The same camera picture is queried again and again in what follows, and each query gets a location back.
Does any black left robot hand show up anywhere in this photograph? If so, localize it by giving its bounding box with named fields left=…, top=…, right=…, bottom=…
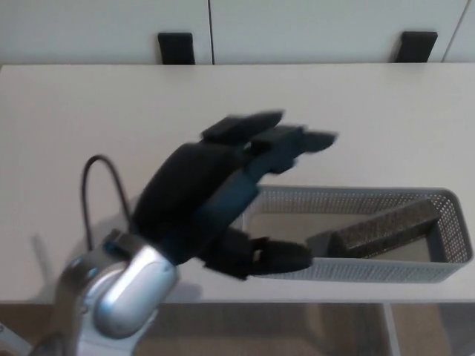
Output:
left=132, top=108, right=341, bottom=283

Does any white cabinet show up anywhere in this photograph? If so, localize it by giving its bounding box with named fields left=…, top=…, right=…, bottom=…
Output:
left=0, top=0, right=475, bottom=67

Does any grey perforated plastic basket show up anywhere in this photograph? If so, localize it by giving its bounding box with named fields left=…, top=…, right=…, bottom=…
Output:
left=240, top=185, right=471, bottom=285

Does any black cabinet door handle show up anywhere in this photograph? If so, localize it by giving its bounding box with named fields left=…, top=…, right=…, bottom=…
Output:
left=157, top=32, right=195, bottom=66
left=391, top=31, right=438, bottom=63

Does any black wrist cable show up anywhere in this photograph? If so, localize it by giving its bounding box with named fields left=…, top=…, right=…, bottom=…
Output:
left=80, top=154, right=133, bottom=249

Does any white metal-frame desk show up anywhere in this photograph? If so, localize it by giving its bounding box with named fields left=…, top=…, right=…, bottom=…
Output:
left=0, top=63, right=475, bottom=356

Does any dark speckled rectangular eraser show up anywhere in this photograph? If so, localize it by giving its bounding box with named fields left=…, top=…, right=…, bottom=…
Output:
left=328, top=199, right=440, bottom=259

